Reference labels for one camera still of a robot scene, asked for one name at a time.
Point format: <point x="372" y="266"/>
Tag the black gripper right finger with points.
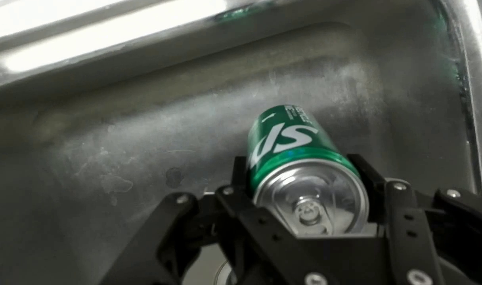
<point x="425" y="238"/>

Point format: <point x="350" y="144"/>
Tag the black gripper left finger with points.
<point x="209" y="231"/>

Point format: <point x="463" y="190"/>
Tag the green sprite can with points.
<point x="298" y="158"/>

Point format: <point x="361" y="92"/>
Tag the stainless steel double sink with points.
<point x="119" y="131"/>

